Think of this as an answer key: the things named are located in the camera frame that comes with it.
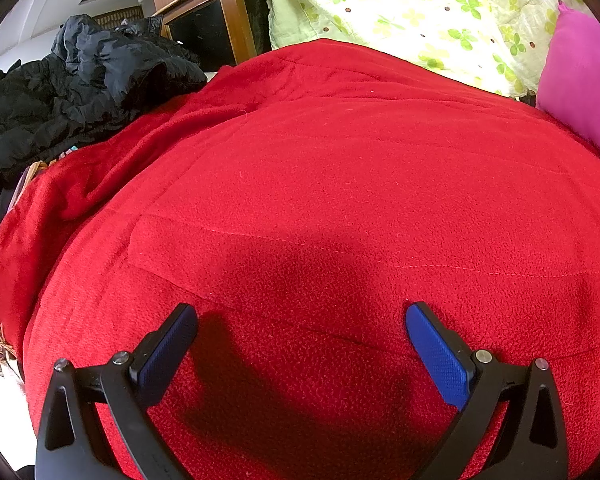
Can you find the green clover print quilt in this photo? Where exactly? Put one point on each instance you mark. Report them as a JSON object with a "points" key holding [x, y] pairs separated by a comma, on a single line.
{"points": [[405, 0]]}

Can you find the red fleece blanket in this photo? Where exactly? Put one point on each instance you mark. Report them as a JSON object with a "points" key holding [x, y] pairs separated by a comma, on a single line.
{"points": [[330, 160]]}

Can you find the black puffer jacket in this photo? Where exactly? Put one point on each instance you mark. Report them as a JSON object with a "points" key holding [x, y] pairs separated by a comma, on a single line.
{"points": [[80, 90]]}

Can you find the dark wooden cabinet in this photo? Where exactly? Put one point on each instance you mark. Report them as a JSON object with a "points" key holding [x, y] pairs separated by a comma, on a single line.
{"points": [[205, 30]]}

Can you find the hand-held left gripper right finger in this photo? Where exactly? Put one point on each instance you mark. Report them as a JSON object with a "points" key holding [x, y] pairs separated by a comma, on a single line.
{"points": [[437, 355]]}

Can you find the red and pink paper bag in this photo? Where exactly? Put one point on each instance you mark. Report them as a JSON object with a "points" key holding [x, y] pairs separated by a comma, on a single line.
{"points": [[580, 75]]}

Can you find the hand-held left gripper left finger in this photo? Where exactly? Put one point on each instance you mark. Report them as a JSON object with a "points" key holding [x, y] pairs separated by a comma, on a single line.
{"points": [[167, 350]]}

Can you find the striped cloth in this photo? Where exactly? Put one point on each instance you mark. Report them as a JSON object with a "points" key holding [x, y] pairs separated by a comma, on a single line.
{"points": [[35, 172]]}

